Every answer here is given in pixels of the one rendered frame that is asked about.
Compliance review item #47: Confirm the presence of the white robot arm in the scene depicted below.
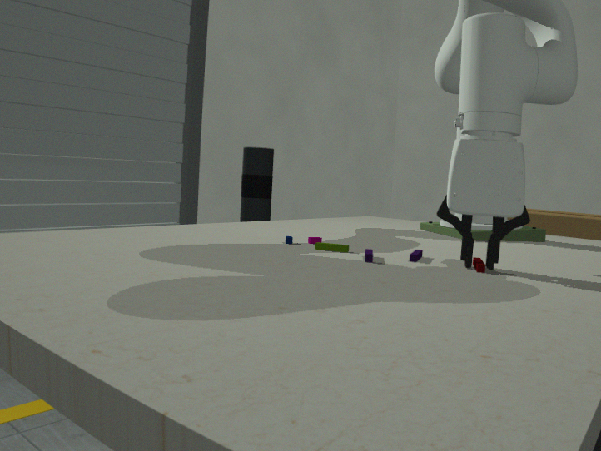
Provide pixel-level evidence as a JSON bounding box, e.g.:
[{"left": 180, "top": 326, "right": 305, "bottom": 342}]
[{"left": 435, "top": 0, "right": 578, "bottom": 139}]

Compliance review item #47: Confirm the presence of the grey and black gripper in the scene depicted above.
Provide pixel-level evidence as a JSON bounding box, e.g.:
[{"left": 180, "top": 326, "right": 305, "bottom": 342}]
[{"left": 437, "top": 136, "right": 530, "bottom": 270}]

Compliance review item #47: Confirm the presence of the lime green rod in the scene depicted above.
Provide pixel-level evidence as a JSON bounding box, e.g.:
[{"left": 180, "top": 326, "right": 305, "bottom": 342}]
[{"left": 315, "top": 242, "right": 349, "bottom": 252}]

